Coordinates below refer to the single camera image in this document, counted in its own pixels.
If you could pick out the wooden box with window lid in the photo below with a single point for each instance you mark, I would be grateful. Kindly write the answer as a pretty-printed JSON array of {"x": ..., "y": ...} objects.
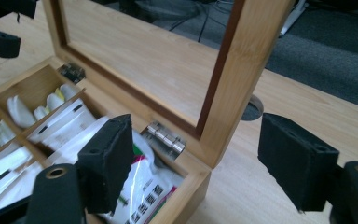
[{"x": 245, "y": 77}]

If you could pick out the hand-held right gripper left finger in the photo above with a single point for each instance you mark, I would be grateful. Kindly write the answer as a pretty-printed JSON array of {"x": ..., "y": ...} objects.
[{"x": 108, "y": 161}]

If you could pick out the white power strip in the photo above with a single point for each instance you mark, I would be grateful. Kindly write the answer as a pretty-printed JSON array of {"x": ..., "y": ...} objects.
[{"x": 292, "y": 17}]

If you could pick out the row of white stick packets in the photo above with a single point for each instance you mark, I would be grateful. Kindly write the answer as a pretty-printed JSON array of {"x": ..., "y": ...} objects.
[
  {"x": 3, "y": 174},
  {"x": 62, "y": 124}
]

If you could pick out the white packet with red green print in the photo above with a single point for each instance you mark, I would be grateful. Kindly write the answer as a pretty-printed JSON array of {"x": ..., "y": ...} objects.
[{"x": 149, "y": 183}]

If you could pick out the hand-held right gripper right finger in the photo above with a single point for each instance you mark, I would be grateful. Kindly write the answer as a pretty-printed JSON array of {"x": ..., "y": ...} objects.
[{"x": 295, "y": 161}]

